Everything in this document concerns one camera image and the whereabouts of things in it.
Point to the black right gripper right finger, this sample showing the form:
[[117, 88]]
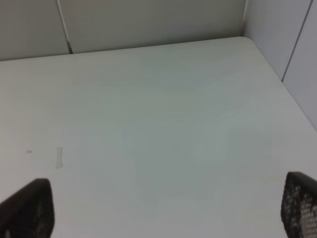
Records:
[[299, 206]]

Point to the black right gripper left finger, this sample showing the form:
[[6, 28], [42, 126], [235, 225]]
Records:
[[28, 213]]

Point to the clear tape strip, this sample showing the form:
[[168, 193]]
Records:
[[59, 162]]

